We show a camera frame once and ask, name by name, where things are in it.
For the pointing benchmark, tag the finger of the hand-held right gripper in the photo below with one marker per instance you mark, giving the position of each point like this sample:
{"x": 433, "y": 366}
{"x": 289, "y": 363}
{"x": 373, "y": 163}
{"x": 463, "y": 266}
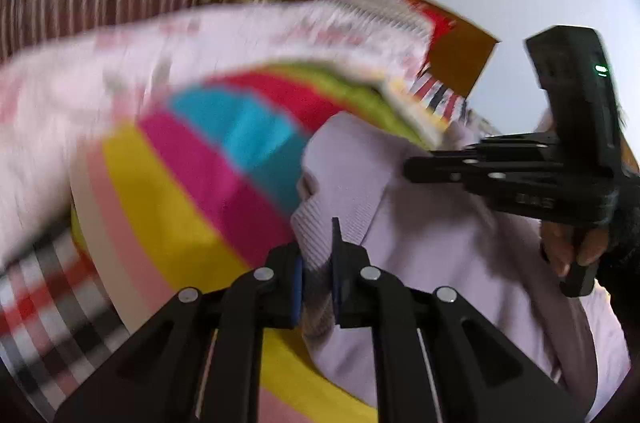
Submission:
{"x": 435, "y": 170}
{"x": 515, "y": 147}

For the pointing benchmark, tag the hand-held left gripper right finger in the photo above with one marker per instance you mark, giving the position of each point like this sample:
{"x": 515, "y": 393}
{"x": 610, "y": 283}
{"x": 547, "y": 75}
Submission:
{"x": 336, "y": 283}

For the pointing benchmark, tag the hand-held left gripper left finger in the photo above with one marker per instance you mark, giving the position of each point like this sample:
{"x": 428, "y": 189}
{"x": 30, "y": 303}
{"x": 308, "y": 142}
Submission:
{"x": 298, "y": 288}

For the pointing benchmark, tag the lilac sweater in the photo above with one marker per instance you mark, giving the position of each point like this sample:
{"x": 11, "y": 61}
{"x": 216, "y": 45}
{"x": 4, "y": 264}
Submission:
{"x": 425, "y": 253}

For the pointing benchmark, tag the person's right hand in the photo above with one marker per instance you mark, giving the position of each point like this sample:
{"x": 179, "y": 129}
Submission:
{"x": 560, "y": 248}

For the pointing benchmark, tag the plain brown headboard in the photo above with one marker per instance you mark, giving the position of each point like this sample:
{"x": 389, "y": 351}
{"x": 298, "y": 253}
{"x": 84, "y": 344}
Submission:
{"x": 465, "y": 58}

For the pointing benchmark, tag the red patterned pillow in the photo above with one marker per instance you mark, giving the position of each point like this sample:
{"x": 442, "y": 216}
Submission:
{"x": 440, "y": 25}

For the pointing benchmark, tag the colourful striped blanket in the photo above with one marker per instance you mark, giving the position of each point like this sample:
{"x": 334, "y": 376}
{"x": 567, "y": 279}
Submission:
{"x": 175, "y": 203}

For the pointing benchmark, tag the pink floral quilt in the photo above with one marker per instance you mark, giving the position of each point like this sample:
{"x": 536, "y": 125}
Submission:
{"x": 75, "y": 103}

